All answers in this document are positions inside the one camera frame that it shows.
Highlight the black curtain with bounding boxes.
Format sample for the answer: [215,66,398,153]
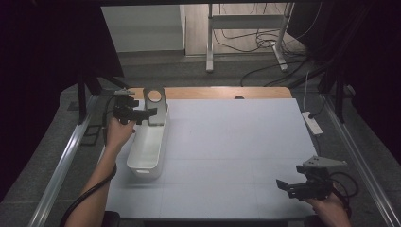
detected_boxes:
[0,0,125,202]
[286,0,401,159]

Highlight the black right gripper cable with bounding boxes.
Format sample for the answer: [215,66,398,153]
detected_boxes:
[327,171,359,210]

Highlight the white power strip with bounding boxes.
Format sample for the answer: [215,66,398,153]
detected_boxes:
[301,111,324,136]

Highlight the white table mat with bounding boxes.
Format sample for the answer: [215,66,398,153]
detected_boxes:
[105,97,318,220]

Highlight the black stand legs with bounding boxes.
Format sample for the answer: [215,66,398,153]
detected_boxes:
[317,67,356,125]
[77,74,131,126]

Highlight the person's right hand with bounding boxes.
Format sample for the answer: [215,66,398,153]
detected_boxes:
[305,191,353,227]

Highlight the white power cable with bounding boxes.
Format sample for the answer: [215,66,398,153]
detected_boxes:
[303,70,312,114]

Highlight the white plastic bin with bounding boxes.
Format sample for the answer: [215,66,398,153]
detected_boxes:
[126,99,171,182]

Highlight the long black floor cable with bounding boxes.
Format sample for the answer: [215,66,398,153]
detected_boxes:
[239,59,305,88]

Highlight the person's left hand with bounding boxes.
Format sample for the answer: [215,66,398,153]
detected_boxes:
[105,117,137,149]

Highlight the grey metal stand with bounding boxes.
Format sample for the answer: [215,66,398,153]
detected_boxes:
[205,3,296,74]

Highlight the black plug cable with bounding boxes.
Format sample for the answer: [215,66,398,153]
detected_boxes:
[308,99,327,120]

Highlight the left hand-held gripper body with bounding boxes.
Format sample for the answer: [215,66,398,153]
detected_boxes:
[112,88,142,126]

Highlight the aluminium rail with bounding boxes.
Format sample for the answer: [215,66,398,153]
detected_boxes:
[320,94,401,227]
[26,94,100,227]

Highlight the tangle of black floor cables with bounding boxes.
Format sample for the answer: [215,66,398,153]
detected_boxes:
[212,28,287,54]

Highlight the white cabinet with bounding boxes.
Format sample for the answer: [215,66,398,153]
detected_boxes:
[100,4,185,53]

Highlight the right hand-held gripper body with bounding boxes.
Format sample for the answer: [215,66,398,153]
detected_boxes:
[296,155,348,201]

